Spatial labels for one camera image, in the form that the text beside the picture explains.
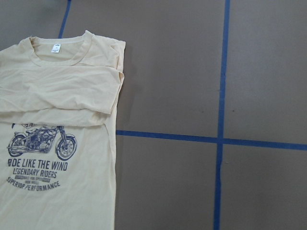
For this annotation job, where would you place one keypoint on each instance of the cream long-sleeve printed shirt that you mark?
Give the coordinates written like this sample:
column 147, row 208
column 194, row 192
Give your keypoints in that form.
column 58, row 108

